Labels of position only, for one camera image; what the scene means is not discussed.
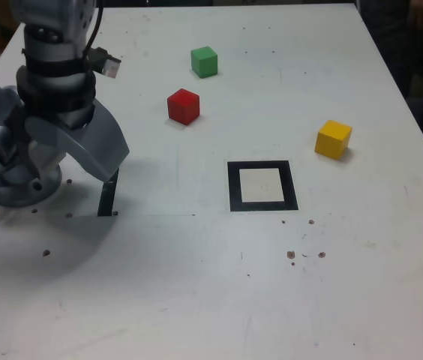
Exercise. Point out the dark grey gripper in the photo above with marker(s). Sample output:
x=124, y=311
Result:
x=74, y=118

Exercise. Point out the red cube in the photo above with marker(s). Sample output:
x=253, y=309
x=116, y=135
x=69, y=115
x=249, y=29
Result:
x=183, y=108

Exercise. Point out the green cube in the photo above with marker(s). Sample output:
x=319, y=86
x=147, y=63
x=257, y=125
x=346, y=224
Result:
x=204, y=62

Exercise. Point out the yellow cube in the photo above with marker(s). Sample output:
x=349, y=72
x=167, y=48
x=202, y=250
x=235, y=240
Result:
x=331, y=140

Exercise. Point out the black tape square outline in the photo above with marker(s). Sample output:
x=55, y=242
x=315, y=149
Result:
x=234, y=187

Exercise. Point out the black tape strip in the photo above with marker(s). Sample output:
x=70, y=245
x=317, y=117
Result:
x=107, y=198

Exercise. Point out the small gripper camera module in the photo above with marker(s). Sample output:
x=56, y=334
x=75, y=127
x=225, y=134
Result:
x=108, y=67

